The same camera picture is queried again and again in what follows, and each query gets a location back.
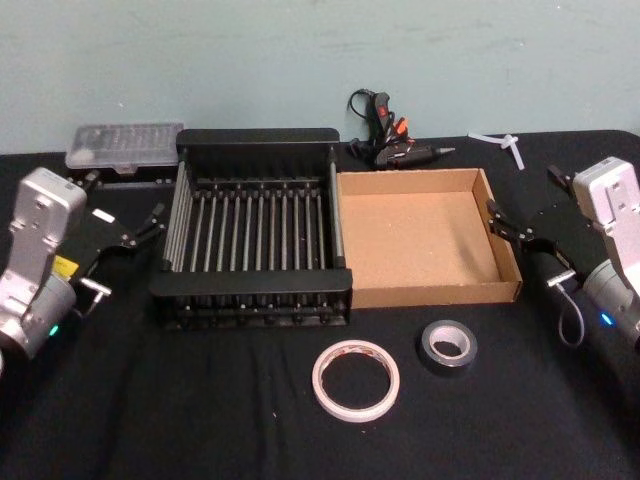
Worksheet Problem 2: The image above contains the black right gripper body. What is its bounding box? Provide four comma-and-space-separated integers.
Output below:
524, 192, 609, 276

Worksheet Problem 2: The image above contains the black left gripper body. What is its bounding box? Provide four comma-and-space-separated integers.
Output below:
53, 205, 137, 281

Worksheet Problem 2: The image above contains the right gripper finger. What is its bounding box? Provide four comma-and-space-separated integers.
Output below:
485, 198, 537, 248
547, 164, 576, 194

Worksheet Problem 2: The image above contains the clear plastic case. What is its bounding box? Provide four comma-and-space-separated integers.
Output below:
64, 124, 184, 176

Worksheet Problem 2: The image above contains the white three-armed plastic piece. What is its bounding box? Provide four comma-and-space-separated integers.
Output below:
467, 130, 524, 172

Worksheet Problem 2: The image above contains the shallow brown cardboard tray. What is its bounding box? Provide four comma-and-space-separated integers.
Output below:
335, 167, 523, 310

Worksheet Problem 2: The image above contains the black rack with steel bars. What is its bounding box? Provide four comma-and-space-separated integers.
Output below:
148, 127, 354, 331

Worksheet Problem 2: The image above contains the roll of silver tape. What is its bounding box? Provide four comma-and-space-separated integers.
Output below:
416, 320, 480, 384

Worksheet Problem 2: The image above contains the black table cloth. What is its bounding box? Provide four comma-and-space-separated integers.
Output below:
0, 128, 640, 480

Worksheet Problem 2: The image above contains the roll of white tape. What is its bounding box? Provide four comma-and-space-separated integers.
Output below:
311, 339, 401, 424

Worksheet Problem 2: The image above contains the left wrist cable, silver plug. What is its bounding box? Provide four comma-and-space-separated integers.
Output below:
69, 278, 112, 321

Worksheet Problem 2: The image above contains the wrist cable, silver plug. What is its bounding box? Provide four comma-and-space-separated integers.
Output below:
547, 272, 587, 349
69, 278, 112, 321

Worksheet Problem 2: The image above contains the right wrist cable, silver plug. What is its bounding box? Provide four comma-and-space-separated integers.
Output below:
547, 272, 587, 349

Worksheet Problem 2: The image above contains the black corded tool, red switch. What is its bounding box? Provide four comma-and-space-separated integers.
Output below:
346, 88, 457, 172

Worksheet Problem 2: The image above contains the pale wall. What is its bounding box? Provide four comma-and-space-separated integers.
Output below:
0, 0, 640, 156

